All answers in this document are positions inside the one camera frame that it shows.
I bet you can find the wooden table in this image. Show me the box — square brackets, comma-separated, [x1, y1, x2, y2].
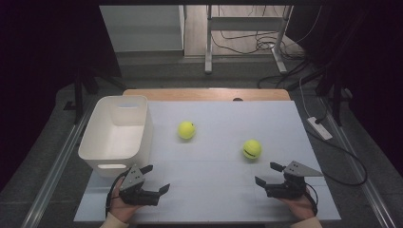
[122, 88, 292, 103]

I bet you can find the white metal desk frame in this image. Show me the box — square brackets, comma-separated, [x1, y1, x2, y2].
[204, 4, 294, 75]

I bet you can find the metal floor rail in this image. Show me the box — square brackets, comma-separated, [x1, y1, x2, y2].
[20, 104, 96, 228]
[319, 98, 397, 228]

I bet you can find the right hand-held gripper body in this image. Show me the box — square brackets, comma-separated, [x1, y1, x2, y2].
[264, 160, 324, 200]

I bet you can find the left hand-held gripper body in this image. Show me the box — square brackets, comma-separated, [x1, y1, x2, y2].
[118, 163, 161, 207]

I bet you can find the white plastic bin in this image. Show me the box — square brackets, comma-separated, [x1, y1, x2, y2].
[77, 95, 154, 179]

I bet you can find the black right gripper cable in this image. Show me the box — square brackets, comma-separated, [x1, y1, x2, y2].
[303, 182, 318, 217]

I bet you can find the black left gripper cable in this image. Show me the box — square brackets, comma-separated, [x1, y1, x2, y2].
[105, 169, 131, 219]

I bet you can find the black stand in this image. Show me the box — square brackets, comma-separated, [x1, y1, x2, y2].
[315, 63, 354, 127]
[63, 63, 127, 125]

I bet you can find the white power strip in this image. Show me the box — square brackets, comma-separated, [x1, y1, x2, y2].
[306, 116, 334, 142]

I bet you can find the white cabinet panel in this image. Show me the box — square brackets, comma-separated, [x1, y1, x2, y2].
[99, 5, 186, 53]

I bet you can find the yellow tennis ball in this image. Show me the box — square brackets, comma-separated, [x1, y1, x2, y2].
[177, 120, 197, 141]
[242, 139, 263, 160]

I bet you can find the dark curtain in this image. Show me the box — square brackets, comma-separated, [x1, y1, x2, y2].
[284, 0, 403, 179]
[0, 0, 123, 193]

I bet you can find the white table mat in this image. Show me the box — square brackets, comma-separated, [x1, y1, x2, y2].
[73, 100, 342, 222]

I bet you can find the white cable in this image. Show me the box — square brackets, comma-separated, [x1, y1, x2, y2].
[298, 75, 313, 119]

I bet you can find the black power cable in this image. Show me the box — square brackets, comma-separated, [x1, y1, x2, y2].
[305, 126, 369, 187]

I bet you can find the person's right hand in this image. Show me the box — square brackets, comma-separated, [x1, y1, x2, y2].
[277, 186, 317, 221]

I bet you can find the tangle of black floor cables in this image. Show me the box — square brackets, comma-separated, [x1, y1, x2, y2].
[210, 29, 307, 62]

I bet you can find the person's left hand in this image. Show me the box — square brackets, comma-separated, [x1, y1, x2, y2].
[107, 180, 144, 223]

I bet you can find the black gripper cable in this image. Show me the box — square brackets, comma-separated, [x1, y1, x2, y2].
[303, 182, 318, 217]
[105, 169, 131, 219]

